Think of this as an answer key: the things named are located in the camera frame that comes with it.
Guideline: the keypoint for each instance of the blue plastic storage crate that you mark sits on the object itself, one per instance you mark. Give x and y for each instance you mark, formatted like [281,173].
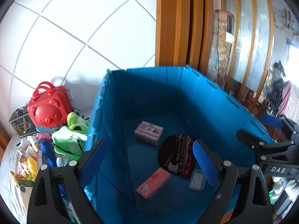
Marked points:
[183,102]

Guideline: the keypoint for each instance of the rolled patterned carpet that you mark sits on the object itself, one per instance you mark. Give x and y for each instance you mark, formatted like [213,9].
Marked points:
[222,41]

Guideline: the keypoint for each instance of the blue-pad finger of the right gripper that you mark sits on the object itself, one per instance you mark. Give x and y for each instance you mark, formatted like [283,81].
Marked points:
[286,125]

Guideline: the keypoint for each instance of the striped grey table cloth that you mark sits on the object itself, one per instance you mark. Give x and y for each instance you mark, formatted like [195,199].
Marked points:
[9,193]

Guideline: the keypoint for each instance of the pink white barcode box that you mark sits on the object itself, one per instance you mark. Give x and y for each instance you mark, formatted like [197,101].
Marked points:
[148,133]

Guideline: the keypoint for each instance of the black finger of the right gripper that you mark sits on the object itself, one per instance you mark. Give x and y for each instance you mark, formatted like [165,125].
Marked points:
[275,159]

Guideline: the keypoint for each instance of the green frog plush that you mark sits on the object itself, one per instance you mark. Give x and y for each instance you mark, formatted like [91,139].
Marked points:
[70,140]

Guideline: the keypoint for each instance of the wooden door frame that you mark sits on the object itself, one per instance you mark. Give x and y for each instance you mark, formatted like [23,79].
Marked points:
[184,33]

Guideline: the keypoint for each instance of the small clear plastic packet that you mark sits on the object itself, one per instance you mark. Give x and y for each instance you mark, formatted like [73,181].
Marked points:
[197,181]

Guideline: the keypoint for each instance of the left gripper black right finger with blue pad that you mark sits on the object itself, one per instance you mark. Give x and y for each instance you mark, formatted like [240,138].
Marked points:
[241,189]

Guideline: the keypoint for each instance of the pink tissue pack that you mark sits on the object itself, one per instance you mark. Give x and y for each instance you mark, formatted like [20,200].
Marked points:
[157,180]

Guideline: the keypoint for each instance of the blue furry toy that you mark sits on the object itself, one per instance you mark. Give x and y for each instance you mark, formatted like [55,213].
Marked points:
[48,153]

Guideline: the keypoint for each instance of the black gift bag box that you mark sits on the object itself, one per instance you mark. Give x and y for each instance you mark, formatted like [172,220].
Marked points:
[21,123]

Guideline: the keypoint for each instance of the dark knit California beanie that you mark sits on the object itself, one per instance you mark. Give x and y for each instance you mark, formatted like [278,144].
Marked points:
[175,155]

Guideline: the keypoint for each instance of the red bear mini suitcase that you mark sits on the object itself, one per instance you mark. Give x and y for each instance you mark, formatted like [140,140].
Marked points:
[49,106]

